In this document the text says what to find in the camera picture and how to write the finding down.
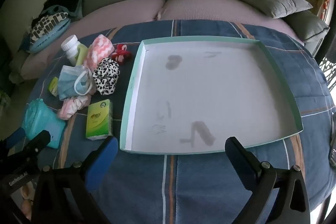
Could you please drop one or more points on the patterned blue bag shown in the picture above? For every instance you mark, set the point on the patterned blue bag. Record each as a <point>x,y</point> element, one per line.
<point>44,29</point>

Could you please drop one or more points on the white tray with teal rim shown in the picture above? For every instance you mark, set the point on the white tray with teal rim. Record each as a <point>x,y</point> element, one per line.
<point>210,95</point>

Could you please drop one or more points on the pink sofa cover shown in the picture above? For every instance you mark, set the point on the pink sofa cover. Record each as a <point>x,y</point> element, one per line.
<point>197,8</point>

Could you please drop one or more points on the dark green piped cushion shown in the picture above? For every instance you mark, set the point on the dark green piped cushion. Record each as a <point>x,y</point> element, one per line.
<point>309,27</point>

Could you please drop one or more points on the grey rectangular cushion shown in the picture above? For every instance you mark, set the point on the grey rectangular cushion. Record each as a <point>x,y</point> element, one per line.
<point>273,1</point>

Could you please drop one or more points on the small green packet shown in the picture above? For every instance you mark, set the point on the small green packet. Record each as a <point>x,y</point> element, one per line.
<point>53,86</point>

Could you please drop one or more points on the blue face mask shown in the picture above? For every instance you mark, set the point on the blue face mask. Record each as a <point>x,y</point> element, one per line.
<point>67,82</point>

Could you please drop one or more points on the pink and white chevron towel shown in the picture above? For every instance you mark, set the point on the pink and white chevron towel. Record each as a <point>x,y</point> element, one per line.
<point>98,52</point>

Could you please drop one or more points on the pale pink cloth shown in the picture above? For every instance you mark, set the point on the pale pink cloth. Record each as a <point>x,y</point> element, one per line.
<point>69,108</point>

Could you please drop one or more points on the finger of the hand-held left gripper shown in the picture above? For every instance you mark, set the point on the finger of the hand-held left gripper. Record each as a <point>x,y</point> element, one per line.
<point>14,138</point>
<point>36,144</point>

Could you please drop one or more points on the green tissue pack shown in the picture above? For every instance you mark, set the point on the green tissue pack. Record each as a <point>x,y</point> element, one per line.
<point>98,119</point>

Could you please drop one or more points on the white bottle with green label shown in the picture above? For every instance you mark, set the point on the white bottle with green label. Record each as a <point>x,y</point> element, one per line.
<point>69,45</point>

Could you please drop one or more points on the black phone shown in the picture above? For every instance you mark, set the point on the black phone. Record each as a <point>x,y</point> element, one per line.
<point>333,150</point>

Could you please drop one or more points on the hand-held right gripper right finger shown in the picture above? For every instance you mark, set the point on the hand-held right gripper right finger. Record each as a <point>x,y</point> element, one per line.
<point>235,153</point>

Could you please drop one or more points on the teal wet wipes pack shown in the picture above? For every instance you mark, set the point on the teal wet wipes pack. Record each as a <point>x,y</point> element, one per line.
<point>42,119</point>

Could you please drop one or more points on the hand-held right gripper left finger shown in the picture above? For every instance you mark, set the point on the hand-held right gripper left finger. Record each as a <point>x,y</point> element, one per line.
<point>105,158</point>

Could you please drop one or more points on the black and white spotted scrunchie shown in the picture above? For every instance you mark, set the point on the black and white spotted scrunchie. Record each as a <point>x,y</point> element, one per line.
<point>105,77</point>

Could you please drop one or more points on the dark teal clothing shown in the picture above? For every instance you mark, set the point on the dark teal clothing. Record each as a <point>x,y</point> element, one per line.
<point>65,1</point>

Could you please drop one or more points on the person's left hand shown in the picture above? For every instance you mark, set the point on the person's left hand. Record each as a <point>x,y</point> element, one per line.
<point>26,196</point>

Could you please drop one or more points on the blue plaid blanket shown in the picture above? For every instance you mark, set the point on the blue plaid blanket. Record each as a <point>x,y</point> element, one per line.
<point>210,187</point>

